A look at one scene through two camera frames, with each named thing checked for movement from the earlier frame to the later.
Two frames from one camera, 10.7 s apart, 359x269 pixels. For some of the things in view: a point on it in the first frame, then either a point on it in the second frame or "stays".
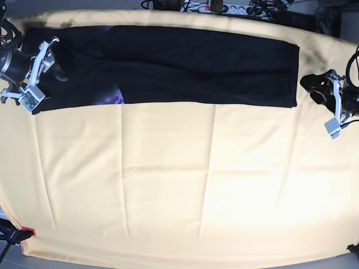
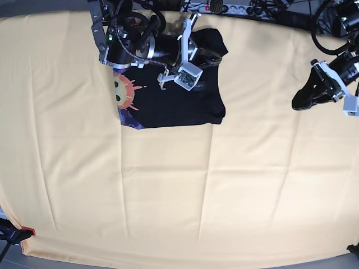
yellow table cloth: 204,184 stays
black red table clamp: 10,233 stays
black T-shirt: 106,65 -> 143,105
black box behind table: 302,20 stays
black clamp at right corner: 354,249 stays
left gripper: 42,60 -> 205,57
